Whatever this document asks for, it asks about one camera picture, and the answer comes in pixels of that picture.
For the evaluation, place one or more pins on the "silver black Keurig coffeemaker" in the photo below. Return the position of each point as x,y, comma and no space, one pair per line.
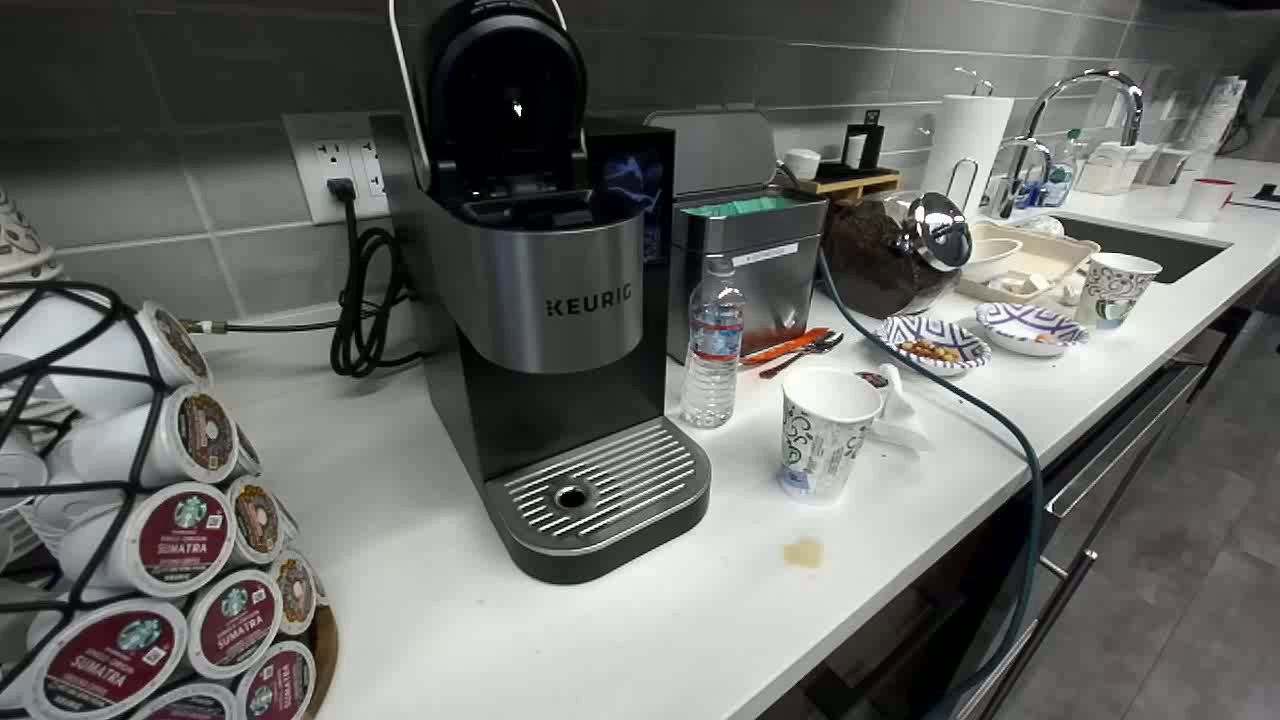
560,306

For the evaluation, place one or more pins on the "clear plastic water bottle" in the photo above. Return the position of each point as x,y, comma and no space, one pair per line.
710,347

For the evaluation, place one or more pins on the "patterned paper cup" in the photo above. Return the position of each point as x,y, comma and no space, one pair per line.
825,443
1113,291

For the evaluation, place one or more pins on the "grey metal container lid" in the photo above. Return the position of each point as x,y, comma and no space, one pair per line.
712,153

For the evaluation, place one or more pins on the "dark brown basket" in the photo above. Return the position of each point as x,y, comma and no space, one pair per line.
866,261

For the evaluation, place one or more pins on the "small white creamer cup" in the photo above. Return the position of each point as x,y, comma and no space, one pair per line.
889,392

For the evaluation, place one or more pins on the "wooden stand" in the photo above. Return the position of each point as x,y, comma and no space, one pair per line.
852,187

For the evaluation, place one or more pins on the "blue patterned plate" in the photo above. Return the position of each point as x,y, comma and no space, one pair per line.
1025,329
934,347

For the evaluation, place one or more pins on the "dark glass bottle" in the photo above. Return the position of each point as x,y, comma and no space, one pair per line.
866,142

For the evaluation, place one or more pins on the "shiny metal kettle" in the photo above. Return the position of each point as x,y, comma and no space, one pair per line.
940,234

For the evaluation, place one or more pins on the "white paper towel roll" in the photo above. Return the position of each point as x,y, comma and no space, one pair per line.
964,142

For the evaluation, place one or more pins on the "white serving tray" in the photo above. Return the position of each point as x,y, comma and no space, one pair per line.
1025,261

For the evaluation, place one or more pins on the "coffee pod with brown lid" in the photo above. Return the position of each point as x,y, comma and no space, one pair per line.
297,589
257,522
203,433
179,347

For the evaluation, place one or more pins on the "blue dish soap bottle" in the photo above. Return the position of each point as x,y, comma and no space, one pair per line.
1045,182

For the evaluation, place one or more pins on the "red Starbucks coffee pod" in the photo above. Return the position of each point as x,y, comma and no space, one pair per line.
238,623
184,705
183,539
112,663
276,684

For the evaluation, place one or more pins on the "white plastic container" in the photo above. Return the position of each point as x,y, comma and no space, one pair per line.
1113,170

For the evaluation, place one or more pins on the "chrome sink faucet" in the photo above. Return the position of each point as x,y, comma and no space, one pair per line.
1084,86

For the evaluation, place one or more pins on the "kitchen sink basin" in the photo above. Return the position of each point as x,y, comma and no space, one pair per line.
1155,246

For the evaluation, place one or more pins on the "white cup with red band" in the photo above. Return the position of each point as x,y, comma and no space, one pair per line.
1209,199

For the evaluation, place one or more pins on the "stack of white cups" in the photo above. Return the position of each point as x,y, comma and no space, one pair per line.
1217,114

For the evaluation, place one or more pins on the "white wall power outlet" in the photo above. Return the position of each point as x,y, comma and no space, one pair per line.
323,153

